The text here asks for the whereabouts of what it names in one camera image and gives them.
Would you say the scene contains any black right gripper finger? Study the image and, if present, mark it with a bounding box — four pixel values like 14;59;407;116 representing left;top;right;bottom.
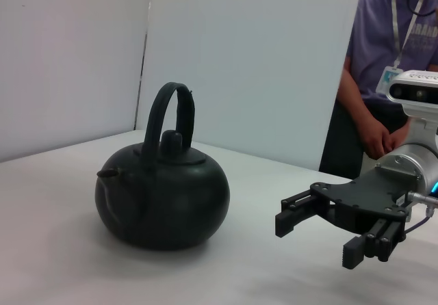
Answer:
274;189;331;239
342;217;408;270

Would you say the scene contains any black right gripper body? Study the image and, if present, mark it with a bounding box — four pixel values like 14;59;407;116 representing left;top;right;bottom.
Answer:
309;163;425;235

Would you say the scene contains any black cast iron teapot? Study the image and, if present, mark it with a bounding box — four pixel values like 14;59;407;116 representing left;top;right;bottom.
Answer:
94;81;231;251

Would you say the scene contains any white blue name badge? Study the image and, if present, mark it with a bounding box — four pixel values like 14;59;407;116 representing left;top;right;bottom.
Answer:
375;66;403;96

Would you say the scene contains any person in purple t-shirt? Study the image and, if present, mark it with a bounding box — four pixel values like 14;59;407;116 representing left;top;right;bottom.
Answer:
320;0;438;179

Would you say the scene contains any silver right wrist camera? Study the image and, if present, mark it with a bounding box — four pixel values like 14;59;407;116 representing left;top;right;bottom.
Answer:
388;69;438;118

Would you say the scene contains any grey neck lanyard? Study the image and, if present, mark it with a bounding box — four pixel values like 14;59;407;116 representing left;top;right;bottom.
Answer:
391;0;430;68

